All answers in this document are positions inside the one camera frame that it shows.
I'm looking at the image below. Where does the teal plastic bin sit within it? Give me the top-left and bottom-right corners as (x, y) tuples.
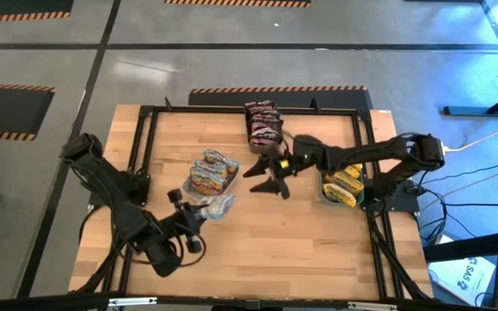
(319, 162), (366, 207)

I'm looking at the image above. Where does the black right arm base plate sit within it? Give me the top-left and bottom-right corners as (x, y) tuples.
(361, 179), (421, 213)

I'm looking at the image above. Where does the black metal table frame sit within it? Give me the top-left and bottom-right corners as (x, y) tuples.
(73, 97), (431, 303)

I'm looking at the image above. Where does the black floor cable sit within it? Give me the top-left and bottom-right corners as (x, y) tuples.
(417, 158), (498, 187)
(417, 185), (498, 244)

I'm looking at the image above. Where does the black furniture bar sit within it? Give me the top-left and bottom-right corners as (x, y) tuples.
(423, 228), (498, 263)

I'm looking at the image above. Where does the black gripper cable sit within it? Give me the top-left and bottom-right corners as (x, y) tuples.
(121, 232), (208, 268)

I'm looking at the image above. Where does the beige floor cable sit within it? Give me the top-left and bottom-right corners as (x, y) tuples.
(442, 123), (498, 153)

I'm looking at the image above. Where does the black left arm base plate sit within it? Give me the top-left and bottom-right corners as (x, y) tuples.
(87, 170), (151, 207)

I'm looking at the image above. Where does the silver metal bracket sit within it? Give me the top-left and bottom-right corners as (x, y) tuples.
(108, 296), (158, 308)
(347, 301), (399, 311)

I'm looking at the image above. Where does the black hazard striped floor mat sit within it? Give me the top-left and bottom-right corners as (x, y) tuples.
(0, 0), (75, 25)
(164, 0), (311, 9)
(0, 82), (56, 142)
(188, 85), (374, 111)

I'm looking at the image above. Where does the white printed cardboard box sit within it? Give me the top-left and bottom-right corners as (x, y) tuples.
(428, 257), (497, 307)

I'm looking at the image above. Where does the black metal desk frame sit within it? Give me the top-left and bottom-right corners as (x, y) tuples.
(442, 0), (498, 117)

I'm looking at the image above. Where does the black horizontal metal beam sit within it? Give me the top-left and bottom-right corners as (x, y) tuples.
(0, 293), (498, 311)

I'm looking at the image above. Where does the grey plastic bin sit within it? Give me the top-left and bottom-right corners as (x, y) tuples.
(182, 149), (240, 203)

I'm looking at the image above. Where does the yellow creamy chicken ramen packet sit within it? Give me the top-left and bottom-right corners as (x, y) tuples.
(329, 171), (366, 196)
(322, 182), (358, 207)
(344, 162), (365, 179)

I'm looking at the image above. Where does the dark translucent plastic bin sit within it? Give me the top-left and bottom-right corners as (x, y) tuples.
(244, 101), (285, 156)

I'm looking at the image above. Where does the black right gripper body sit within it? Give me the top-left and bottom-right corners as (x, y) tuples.
(270, 149), (319, 200)

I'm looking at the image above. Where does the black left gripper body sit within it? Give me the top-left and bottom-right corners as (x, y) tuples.
(164, 188), (202, 255)

